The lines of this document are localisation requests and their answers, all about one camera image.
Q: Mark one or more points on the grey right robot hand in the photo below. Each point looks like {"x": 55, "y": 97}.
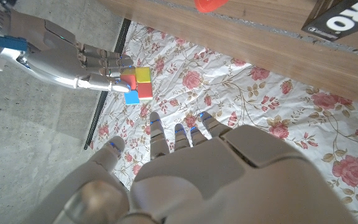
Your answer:
{"x": 57, "y": 59}

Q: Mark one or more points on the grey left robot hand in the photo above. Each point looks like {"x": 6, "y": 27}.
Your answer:
{"x": 216, "y": 180}

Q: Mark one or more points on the multicoloured Rubik's cube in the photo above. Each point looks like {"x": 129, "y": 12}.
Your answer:
{"x": 143, "y": 84}

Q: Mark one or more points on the red ball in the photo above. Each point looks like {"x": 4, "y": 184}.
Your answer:
{"x": 210, "y": 4}

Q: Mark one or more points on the black backdrop stand pole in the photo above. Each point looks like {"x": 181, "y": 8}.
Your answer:
{"x": 101, "y": 105}

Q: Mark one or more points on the floral backdrop cloth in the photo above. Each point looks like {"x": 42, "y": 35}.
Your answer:
{"x": 244, "y": 102}

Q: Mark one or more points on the black NITRO box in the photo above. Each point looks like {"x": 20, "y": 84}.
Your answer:
{"x": 343, "y": 20}

